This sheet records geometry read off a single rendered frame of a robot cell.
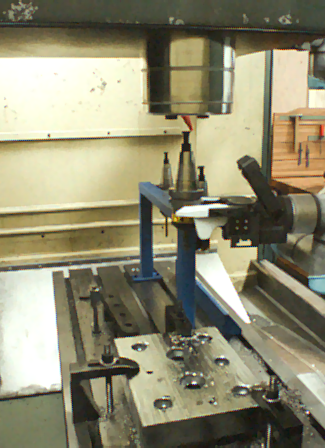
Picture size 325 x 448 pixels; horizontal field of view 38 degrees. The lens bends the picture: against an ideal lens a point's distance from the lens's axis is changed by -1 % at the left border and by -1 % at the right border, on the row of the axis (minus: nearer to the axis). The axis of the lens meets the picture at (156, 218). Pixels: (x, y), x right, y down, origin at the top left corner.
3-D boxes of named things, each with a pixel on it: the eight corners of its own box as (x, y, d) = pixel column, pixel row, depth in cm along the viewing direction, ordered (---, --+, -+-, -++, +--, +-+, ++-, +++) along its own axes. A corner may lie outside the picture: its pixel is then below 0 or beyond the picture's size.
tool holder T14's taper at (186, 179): (170, 187, 85) (170, 150, 84) (193, 186, 86) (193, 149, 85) (178, 192, 81) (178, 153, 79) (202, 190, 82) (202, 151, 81)
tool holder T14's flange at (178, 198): (164, 200, 87) (164, 187, 86) (196, 198, 88) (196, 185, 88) (175, 207, 81) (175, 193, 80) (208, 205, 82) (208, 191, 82)
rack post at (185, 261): (201, 333, 121) (202, 221, 114) (208, 343, 116) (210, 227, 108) (163, 338, 118) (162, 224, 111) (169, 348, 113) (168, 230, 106)
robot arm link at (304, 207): (318, 198, 83) (300, 189, 91) (294, 198, 82) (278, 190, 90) (315, 239, 85) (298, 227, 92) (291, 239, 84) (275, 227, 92)
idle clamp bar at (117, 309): (117, 311, 134) (116, 290, 133) (144, 355, 111) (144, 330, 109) (99, 313, 133) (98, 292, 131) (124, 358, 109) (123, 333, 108)
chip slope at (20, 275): (215, 303, 205) (217, 246, 199) (297, 395, 140) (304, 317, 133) (4, 327, 185) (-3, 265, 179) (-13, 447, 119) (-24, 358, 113)
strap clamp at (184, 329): (177, 344, 115) (178, 287, 112) (194, 373, 103) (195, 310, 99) (164, 346, 115) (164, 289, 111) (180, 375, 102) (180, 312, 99)
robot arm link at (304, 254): (322, 275, 99) (327, 225, 97) (357, 295, 89) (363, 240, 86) (290, 279, 97) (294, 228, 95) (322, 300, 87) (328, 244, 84)
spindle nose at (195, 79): (125, 114, 84) (124, 44, 81) (200, 112, 91) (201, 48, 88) (169, 116, 70) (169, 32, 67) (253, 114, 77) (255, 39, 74)
